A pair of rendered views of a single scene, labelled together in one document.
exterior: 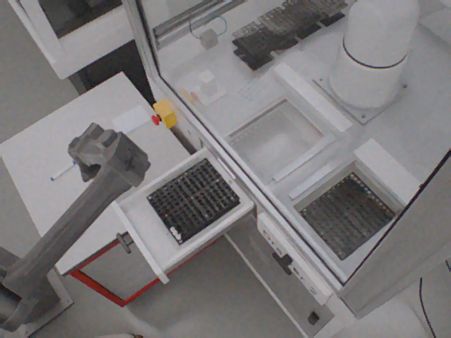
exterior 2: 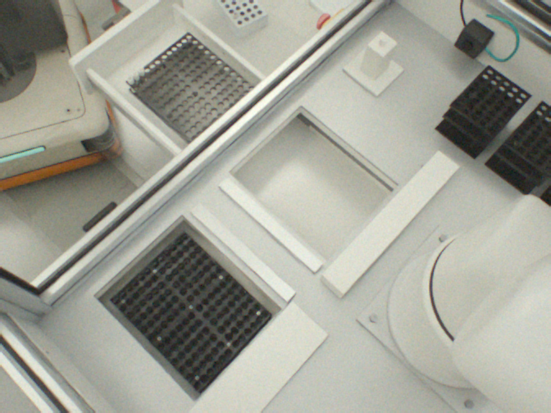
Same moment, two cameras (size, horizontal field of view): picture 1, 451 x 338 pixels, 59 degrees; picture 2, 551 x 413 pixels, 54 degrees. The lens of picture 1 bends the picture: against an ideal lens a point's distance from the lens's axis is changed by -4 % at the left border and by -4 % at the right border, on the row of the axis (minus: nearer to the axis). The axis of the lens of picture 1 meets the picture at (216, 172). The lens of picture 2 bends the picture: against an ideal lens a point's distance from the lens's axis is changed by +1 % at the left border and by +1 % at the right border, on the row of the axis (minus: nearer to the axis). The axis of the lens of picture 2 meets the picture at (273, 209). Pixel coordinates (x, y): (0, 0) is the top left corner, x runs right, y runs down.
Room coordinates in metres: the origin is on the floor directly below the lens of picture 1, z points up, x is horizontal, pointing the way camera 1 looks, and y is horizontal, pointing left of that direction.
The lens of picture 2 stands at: (0.44, -0.55, 1.84)
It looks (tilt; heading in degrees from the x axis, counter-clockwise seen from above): 69 degrees down; 64
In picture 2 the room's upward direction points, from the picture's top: 6 degrees clockwise
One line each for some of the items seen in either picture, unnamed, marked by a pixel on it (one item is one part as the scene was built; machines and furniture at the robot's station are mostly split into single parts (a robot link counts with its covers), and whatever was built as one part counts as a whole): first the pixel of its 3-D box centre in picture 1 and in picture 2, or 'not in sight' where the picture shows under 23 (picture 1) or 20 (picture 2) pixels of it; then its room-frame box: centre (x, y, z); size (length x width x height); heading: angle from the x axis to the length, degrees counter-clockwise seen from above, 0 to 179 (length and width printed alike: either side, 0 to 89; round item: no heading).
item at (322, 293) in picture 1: (292, 258); not in sight; (0.31, -0.16, 0.87); 0.29 x 0.02 x 0.11; 26
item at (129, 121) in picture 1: (131, 121); not in sight; (0.96, 0.28, 0.77); 0.13 x 0.09 x 0.02; 113
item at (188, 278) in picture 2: not in sight; (193, 310); (0.40, -0.34, 0.87); 0.22 x 0.18 x 0.06; 116
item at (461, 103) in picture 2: not in sight; (480, 112); (1.01, -0.20, 0.99); 0.12 x 0.09 x 0.09; 26
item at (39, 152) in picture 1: (123, 202); not in sight; (0.82, 0.43, 0.38); 0.62 x 0.58 x 0.76; 26
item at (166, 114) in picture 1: (165, 114); not in sight; (0.88, 0.14, 0.88); 0.07 x 0.05 x 0.07; 26
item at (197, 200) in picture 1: (193, 202); not in sight; (0.54, 0.08, 0.87); 0.22 x 0.18 x 0.06; 116
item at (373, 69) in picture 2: not in sight; (378, 55); (0.88, -0.02, 1.00); 0.09 x 0.08 x 0.10; 116
